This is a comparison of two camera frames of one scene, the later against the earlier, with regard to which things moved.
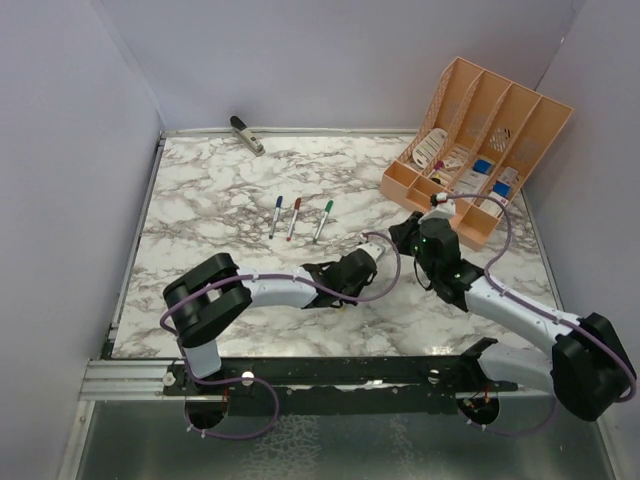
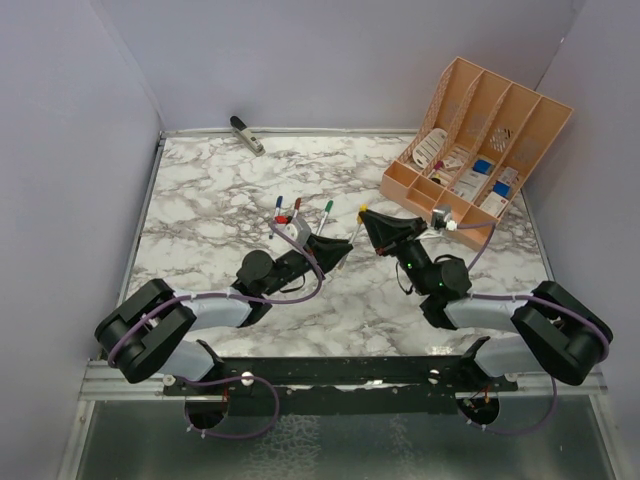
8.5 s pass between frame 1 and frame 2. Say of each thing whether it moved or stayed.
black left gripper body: moved
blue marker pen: stayed
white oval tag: stayed
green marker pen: stayed
